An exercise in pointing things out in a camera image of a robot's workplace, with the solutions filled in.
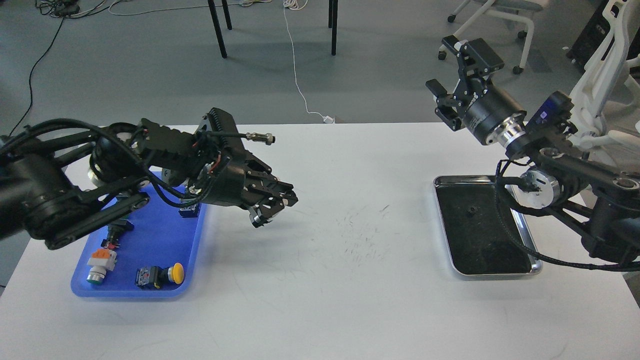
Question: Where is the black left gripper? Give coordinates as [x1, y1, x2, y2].
[202, 160, 298, 228]

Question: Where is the red push button switch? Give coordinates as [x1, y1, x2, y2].
[178, 188, 201, 219]

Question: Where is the black table leg left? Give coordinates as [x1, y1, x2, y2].
[207, 0, 233, 59]

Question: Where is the black floor cable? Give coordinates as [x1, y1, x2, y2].
[0, 0, 121, 186]

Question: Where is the white office chair right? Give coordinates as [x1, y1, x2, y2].
[567, 0, 639, 151]

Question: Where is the white power cable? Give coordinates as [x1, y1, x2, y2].
[107, 0, 335, 124]

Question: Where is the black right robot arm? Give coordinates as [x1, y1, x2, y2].
[425, 35, 639, 272]

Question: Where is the black table leg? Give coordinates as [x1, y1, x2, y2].
[207, 0, 233, 59]
[327, 0, 339, 56]

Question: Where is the black table leg right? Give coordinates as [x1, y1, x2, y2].
[327, 0, 339, 56]

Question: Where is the yellow push button switch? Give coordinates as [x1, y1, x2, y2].
[134, 262, 185, 289]

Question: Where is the blue plastic tray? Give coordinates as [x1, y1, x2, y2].
[70, 184, 208, 299]

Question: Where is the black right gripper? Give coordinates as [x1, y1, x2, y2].
[425, 35, 526, 147]

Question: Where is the silver metal tray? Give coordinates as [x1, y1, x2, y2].
[433, 175, 543, 277]

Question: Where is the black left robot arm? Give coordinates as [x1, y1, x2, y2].
[0, 107, 298, 250]

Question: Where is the white office chair background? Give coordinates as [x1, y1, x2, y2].
[438, 0, 544, 75]

